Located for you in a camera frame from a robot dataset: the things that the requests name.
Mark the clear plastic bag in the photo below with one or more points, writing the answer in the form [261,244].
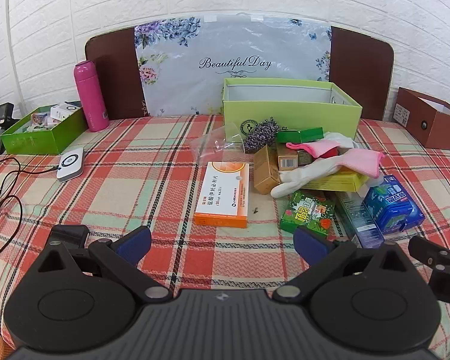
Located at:
[213,144]

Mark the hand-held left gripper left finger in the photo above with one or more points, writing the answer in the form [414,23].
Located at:
[135,242]

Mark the small brown barcode box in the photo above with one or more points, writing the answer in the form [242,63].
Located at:
[287,157]

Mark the plaid blanket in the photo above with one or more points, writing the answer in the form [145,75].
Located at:
[135,202]

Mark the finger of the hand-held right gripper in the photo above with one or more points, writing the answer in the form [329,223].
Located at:
[431,251]

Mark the white sock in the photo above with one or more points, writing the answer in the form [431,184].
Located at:
[341,140]

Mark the dark green cardboard box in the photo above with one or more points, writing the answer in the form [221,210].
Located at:
[30,142]

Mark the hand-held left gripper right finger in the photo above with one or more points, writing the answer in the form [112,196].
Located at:
[307,243]

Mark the black device on stand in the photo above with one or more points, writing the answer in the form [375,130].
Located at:
[3,114]

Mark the pink sock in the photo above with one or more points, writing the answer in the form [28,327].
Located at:
[363,161]

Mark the blue wet wipes pack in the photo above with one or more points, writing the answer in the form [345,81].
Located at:
[393,206]

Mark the yellow box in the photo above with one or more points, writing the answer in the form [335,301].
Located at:
[341,183]

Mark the green snack packet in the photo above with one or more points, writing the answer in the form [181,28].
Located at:
[303,213]

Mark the tan cardboard box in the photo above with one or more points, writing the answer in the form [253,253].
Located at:
[264,172]

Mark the orange medicine box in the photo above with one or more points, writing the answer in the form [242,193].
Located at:
[221,191]

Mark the white power bank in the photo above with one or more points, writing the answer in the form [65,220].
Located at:
[70,165]

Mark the pink thermos bottle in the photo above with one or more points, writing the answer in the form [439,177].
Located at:
[90,97]

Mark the white wall conduit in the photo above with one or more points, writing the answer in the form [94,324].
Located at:
[14,45]

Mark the clear blue long box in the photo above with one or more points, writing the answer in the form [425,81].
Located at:
[360,221]

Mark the pink block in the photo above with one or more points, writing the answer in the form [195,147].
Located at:
[311,149]

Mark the white plastic pieces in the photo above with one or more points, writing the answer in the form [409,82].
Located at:
[296,180]

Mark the white small box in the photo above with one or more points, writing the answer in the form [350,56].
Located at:
[65,111]

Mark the dark steel scrubber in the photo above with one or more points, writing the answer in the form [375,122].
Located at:
[260,137]

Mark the brown cardboard box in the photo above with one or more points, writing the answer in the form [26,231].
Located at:
[442,131]

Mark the small green box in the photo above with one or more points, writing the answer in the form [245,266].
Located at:
[303,135]

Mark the light green cardboard box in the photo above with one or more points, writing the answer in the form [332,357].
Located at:
[303,114]

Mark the brown wooden headboard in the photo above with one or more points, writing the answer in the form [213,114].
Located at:
[116,71]

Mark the small olive box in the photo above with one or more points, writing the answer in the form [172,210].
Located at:
[305,157]

